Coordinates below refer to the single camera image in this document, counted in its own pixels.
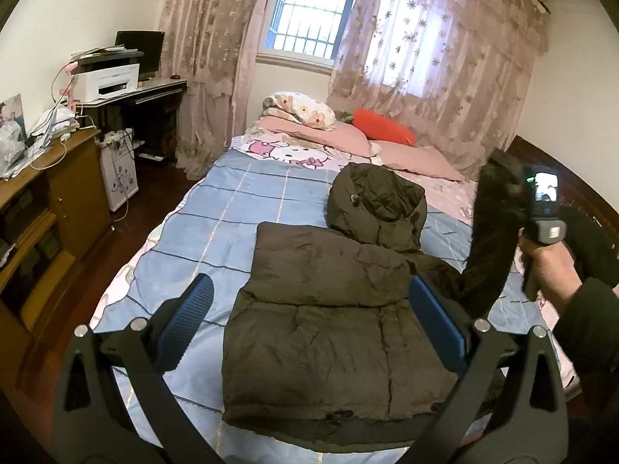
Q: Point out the right forearm dark sleeve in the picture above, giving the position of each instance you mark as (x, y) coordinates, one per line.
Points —
(588, 333)

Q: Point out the right hand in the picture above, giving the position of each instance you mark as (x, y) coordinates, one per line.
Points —
(553, 269)

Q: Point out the pink pillow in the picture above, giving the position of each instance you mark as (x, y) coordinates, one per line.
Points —
(425, 161)
(342, 137)

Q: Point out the dark olive hooded jacket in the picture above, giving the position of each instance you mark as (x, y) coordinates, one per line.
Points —
(322, 349)

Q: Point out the left pink pillow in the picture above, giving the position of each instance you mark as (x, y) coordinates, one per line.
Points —
(342, 137)

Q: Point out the right pink lace curtain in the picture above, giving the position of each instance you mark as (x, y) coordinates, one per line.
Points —
(454, 72)

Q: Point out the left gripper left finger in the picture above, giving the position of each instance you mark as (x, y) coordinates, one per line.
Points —
(91, 423)

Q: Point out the white printer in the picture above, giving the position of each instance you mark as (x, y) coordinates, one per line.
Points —
(105, 83)

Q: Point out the blue plaid bed sheet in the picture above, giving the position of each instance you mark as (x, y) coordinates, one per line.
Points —
(213, 231)

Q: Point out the white floor appliance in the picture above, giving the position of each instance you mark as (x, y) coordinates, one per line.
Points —
(118, 167)

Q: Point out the right pink pillow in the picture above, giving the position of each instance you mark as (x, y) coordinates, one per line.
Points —
(425, 161)

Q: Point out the brown wooden cabinet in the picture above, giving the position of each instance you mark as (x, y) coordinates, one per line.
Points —
(52, 213)

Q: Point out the left pink lace curtain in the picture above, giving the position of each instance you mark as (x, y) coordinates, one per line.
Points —
(212, 45)

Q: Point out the floral white pillow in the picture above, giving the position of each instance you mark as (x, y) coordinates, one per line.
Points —
(300, 108)

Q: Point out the pink Hello Kitty bed sheet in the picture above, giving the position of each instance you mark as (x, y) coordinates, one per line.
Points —
(450, 202)

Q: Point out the dark wooden headboard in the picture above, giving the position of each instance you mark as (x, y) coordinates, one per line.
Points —
(573, 191)

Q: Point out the black computer monitor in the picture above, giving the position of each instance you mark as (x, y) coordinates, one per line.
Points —
(149, 43)

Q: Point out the orange carrot plush pillow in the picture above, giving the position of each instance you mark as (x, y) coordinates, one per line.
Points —
(377, 127)

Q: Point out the framed photo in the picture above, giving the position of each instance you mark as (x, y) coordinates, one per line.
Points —
(12, 115)

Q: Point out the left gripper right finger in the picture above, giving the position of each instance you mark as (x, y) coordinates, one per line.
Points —
(528, 424)

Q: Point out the pink lace curtain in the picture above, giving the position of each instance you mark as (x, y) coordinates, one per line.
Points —
(212, 45)
(454, 72)

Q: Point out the black computer desk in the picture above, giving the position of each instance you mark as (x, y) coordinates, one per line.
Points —
(147, 114)

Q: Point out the window with blue grille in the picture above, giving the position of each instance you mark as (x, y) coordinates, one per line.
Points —
(308, 31)

